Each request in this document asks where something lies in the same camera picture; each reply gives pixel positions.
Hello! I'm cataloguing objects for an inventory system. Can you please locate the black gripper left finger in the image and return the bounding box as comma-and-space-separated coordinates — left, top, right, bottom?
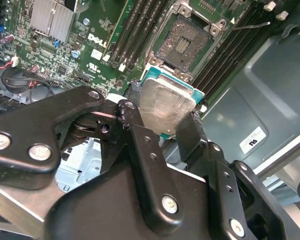
0, 79, 187, 236

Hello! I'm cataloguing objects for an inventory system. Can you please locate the silver topped CPU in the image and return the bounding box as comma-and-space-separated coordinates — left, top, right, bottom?
139, 66, 206, 141

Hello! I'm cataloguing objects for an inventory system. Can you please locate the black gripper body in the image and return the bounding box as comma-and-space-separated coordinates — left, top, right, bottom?
44, 163, 211, 240

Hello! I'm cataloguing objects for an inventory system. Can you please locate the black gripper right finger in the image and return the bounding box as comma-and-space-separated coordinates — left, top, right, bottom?
175, 111, 292, 240

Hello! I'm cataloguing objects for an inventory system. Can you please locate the metal wire locking lever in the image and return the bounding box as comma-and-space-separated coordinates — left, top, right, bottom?
223, 21, 272, 33

